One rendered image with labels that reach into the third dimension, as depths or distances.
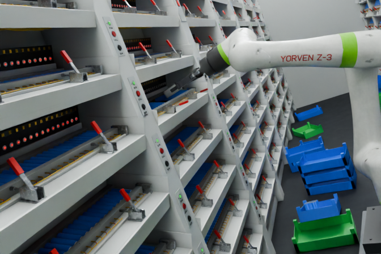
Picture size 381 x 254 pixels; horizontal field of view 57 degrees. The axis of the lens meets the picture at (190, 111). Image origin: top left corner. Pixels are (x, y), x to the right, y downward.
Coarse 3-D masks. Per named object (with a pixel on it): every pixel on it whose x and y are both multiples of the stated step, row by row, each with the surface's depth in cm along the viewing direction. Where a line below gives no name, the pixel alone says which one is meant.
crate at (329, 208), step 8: (304, 200) 213; (328, 200) 209; (336, 200) 205; (296, 208) 188; (304, 208) 210; (320, 208) 183; (328, 208) 181; (336, 208) 180; (304, 216) 186; (312, 216) 184; (320, 216) 182; (328, 216) 181
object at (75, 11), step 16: (0, 0) 78; (16, 0) 83; (48, 0) 84; (64, 0) 102; (80, 0) 100; (0, 16) 69; (16, 16) 73; (32, 16) 77; (48, 16) 82; (64, 16) 87; (80, 16) 94
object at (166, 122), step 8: (160, 88) 163; (184, 88) 171; (200, 88) 169; (200, 96) 159; (184, 104) 143; (192, 104) 146; (200, 104) 157; (176, 112) 130; (184, 112) 136; (192, 112) 146; (160, 120) 119; (168, 120) 121; (176, 120) 128; (160, 128) 114; (168, 128) 121
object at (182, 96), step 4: (192, 88) 167; (184, 92) 157; (188, 92) 158; (196, 92) 164; (176, 96) 149; (180, 96) 149; (184, 96) 153; (172, 100) 140; (176, 100) 144; (180, 100) 146; (164, 104) 133; (168, 104) 136; (172, 104) 139; (176, 104) 139; (156, 108) 127; (160, 108) 129
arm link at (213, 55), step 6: (210, 48) 137; (216, 48) 134; (210, 54) 134; (216, 54) 133; (210, 60) 134; (216, 60) 133; (222, 60) 133; (216, 66) 134; (222, 66) 134; (228, 66) 136
